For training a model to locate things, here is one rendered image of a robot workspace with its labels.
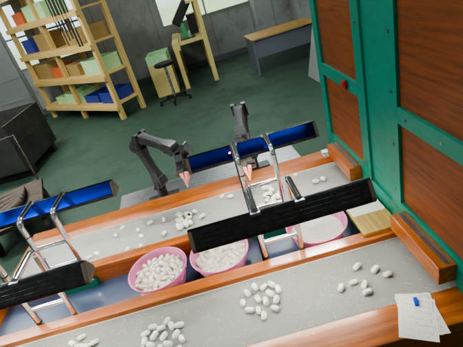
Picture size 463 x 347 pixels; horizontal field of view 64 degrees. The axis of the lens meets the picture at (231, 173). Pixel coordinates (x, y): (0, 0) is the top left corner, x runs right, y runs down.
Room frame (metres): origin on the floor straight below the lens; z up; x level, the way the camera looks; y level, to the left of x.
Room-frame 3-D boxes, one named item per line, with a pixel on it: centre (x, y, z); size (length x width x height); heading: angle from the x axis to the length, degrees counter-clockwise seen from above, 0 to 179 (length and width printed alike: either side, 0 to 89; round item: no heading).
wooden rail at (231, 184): (1.82, 0.31, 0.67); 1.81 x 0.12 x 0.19; 89
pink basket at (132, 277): (1.28, 0.43, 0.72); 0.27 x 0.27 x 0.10
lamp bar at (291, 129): (1.55, -0.12, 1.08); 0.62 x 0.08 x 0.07; 89
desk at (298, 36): (6.84, -1.55, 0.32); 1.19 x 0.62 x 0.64; 93
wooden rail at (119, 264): (1.44, 0.31, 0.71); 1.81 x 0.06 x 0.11; 89
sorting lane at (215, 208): (1.61, 0.31, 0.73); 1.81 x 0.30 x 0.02; 89
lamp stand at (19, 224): (1.48, 0.85, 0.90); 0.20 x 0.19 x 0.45; 89
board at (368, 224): (1.26, -0.51, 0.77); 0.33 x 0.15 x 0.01; 179
